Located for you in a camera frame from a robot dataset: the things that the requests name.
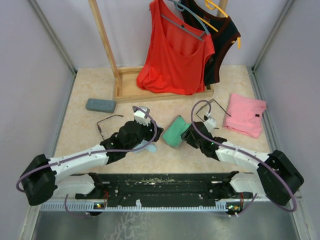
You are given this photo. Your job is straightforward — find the black frame eyeglasses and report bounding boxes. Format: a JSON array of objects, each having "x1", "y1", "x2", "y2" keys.
[{"x1": 96, "y1": 114, "x2": 124, "y2": 140}]

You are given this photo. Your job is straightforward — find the black maroon-trimmed tank top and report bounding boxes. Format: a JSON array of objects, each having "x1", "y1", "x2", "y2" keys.
[{"x1": 182, "y1": 0, "x2": 241, "y2": 86}]

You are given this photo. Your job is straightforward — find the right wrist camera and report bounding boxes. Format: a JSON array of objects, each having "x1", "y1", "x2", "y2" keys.
[{"x1": 203, "y1": 115, "x2": 217, "y2": 132}]

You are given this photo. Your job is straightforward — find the thin metal frame sunglasses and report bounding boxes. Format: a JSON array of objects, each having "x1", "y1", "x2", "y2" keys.
[{"x1": 195, "y1": 98, "x2": 231, "y2": 123}]

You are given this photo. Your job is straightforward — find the folded pink t-shirt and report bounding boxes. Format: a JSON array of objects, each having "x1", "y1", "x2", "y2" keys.
[{"x1": 222, "y1": 93, "x2": 267, "y2": 139}]

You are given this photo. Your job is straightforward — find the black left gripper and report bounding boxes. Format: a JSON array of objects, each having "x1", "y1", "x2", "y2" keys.
[{"x1": 126, "y1": 118, "x2": 164, "y2": 152}]

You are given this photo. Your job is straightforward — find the yellow clothes hanger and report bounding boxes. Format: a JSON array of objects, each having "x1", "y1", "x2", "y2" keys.
[{"x1": 204, "y1": 0, "x2": 242, "y2": 50}]

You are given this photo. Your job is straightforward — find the wooden clothes rack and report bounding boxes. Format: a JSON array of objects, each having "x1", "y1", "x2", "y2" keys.
[{"x1": 89, "y1": 0, "x2": 214, "y2": 103}]

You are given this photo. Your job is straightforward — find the light blue cleaning cloth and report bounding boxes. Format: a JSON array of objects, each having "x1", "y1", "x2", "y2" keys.
[{"x1": 132, "y1": 140, "x2": 157, "y2": 153}]

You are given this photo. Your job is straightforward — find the grey glasses case green lining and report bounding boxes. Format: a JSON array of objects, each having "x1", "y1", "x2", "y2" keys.
[{"x1": 161, "y1": 115, "x2": 191, "y2": 147}]

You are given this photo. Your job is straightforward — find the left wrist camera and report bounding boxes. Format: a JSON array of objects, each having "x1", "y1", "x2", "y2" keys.
[{"x1": 132, "y1": 106, "x2": 151, "y2": 126}]

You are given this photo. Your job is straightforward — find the grey clothes hanger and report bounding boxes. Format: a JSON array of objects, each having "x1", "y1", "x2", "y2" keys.
[{"x1": 160, "y1": 0, "x2": 211, "y2": 42}]

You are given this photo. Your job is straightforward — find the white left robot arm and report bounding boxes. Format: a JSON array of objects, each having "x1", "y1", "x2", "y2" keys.
[{"x1": 19, "y1": 120, "x2": 164, "y2": 206}]

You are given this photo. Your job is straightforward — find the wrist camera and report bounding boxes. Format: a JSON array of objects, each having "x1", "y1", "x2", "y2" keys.
[
  {"x1": 203, "y1": 115, "x2": 217, "y2": 132},
  {"x1": 132, "y1": 106, "x2": 151, "y2": 126}
]

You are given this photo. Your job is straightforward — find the red tank top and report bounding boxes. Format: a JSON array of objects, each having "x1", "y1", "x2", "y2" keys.
[{"x1": 136, "y1": 0, "x2": 215, "y2": 95}]

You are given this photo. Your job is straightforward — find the blue-grey glasses case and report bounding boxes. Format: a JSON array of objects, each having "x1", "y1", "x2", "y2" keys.
[{"x1": 85, "y1": 98, "x2": 116, "y2": 113}]

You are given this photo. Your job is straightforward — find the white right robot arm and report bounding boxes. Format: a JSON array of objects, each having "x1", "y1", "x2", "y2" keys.
[{"x1": 180, "y1": 122, "x2": 304, "y2": 206}]

